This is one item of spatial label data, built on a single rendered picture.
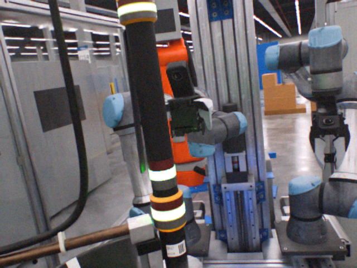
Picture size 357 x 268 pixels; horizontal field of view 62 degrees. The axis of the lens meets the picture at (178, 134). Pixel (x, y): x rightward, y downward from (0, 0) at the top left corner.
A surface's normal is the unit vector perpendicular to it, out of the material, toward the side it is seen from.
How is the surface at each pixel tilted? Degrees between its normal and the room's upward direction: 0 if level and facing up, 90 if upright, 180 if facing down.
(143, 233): 90
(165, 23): 90
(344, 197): 61
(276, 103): 90
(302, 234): 73
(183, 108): 90
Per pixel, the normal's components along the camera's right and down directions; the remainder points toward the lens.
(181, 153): 0.11, 0.19
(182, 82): -0.08, 0.72
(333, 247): -0.14, -0.97
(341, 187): -0.63, -0.25
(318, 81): -0.77, 0.23
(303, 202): -0.58, 0.25
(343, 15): -0.33, 0.25
